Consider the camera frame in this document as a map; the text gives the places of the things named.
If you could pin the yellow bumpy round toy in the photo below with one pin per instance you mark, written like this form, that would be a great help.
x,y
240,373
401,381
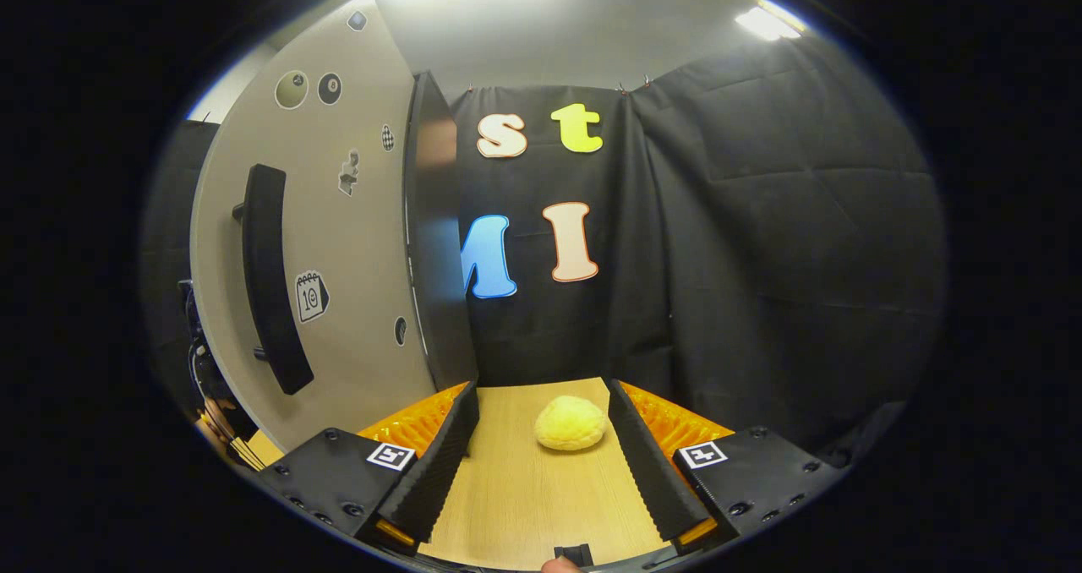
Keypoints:
x,y
570,422

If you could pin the black backdrop cloth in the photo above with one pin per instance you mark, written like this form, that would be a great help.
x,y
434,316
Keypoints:
x,y
761,260

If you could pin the small ceiling light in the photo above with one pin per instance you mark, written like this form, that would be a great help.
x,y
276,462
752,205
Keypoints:
x,y
767,22

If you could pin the grey cabinet door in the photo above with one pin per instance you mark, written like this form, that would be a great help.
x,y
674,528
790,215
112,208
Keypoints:
x,y
355,243

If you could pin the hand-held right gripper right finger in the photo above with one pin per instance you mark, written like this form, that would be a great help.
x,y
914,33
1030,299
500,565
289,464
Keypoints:
x,y
647,472

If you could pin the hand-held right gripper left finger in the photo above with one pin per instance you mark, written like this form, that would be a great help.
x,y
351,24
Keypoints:
x,y
435,463

